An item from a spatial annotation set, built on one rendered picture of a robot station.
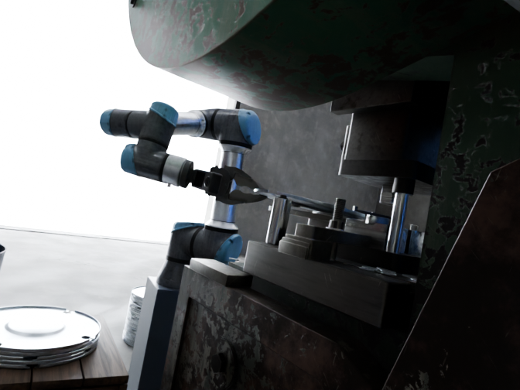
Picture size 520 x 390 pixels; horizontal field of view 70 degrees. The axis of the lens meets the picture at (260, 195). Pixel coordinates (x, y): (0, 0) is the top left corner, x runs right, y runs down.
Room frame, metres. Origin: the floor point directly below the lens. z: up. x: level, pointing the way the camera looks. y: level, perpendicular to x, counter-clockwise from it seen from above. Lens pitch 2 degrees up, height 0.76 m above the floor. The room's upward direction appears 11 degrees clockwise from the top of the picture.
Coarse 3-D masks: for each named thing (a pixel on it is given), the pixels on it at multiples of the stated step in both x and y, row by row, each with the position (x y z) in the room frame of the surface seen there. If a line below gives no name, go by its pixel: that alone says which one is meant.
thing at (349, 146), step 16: (432, 96) 0.68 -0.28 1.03; (368, 112) 0.71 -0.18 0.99; (384, 112) 0.68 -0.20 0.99; (400, 112) 0.65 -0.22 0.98; (416, 112) 0.65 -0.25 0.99; (432, 112) 0.68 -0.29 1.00; (352, 128) 0.73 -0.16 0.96; (368, 128) 0.70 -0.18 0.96; (384, 128) 0.67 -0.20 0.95; (400, 128) 0.65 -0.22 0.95; (416, 128) 0.66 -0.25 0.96; (432, 128) 0.69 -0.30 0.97; (352, 144) 0.73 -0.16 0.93; (368, 144) 0.70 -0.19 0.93; (384, 144) 0.67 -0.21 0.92; (400, 144) 0.64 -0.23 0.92; (416, 144) 0.66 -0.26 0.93; (432, 144) 0.69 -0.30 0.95; (416, 160) 0.67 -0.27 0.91; (432, 160) 0.70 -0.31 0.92
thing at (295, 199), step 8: (256, 192) 0.84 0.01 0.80; (264, 192) 0.79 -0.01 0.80; (280, 192) 0.75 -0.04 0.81; (296, 200) 0.77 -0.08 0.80; (304, 200) 0.73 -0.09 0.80; (312, 200) 0.72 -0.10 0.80; (304, 208) 1.01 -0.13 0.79; (312, 208) 0.93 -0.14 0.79; (320, 208) 0.92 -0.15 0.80; (328, 208) 0.75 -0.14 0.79; (344, 208) 0.73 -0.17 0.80; (352, 216) 0.79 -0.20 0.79; (360, 216) 0.75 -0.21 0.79
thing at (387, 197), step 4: (384, 184) 0.72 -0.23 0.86; (388, 184) 0.71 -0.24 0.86; (384, 188) 0.71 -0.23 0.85; (388, 188) 0.71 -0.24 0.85; (384, 192) 0.71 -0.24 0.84; (388, 192) 0.71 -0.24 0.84; (384, 196) 0.71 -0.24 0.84; (388, 196) 0.70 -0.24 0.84; (392, 196) 0.70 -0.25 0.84; (380, 200) 0.72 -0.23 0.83; (384, 200) 0.71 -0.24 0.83; (388, 200) 0.70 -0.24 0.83; (392, 200) 0.70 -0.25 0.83; (388, 204) 0.73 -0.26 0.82; (392, 204) 0.74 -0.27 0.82
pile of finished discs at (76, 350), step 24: (0, 312) 0.96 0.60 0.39; (24, 312) 0.99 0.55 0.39; (48, 312) 1.02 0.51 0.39; (72, 312) 1.05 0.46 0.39; (0, 336) 0.83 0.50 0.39; (24, 336) 0.85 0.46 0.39; (48, 336) 0.87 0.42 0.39; (72, 336) 0.90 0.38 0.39; (96, 336) 0.92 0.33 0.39; (0, 360) 0.77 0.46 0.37; (24, 360) 0.78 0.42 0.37; (48, 360) 0.81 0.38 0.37; (72, 360) 0.85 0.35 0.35
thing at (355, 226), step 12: (348, 228) 0.70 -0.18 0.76; (360, 228) 0.68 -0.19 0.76; (372, 228) 0.66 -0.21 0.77; (384, 228) 0.65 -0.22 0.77; (372, 240) 0.66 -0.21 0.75; (384, 240) 0.64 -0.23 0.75; (408, 240) 0.69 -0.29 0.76; (420, 240) 0.71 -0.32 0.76; (408, 252) 0.69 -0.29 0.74; (420, 252) 0.72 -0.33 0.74
